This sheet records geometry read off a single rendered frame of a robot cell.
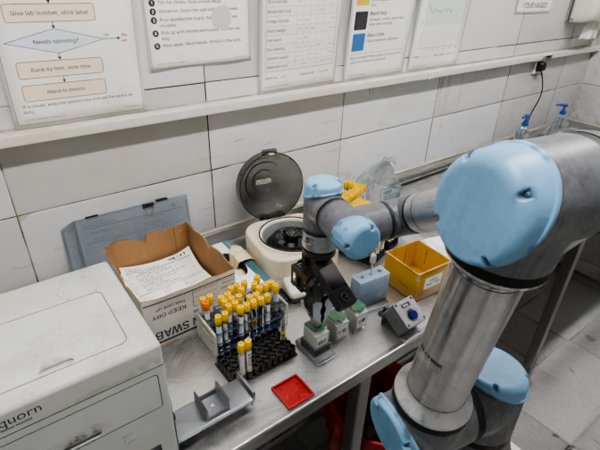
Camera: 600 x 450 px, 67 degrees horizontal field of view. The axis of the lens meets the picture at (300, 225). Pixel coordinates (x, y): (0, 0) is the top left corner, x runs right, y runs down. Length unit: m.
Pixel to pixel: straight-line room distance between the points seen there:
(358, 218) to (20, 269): 0.90
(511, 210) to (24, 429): 0.67
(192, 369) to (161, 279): 0.29
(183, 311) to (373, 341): 0.47
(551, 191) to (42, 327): 0.73
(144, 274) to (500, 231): 1.03
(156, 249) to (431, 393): 0.91
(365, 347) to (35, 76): 0.98
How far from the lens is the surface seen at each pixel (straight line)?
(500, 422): 0.84
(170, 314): 1.13
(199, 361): 1.13
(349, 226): 0.78
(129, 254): 1.33
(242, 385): 1.01
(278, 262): 1.23
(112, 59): 1.22
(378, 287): 1.24
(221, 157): 1.41
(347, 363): 1.12
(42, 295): 0.91
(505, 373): 0.83
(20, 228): 1.31
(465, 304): 0.55
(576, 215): 0.49
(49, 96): 1.20
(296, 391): 1.05
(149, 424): 0.86
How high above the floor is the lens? 1.69
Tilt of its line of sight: 30 degrees down
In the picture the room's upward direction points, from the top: 2 degrees clockwise
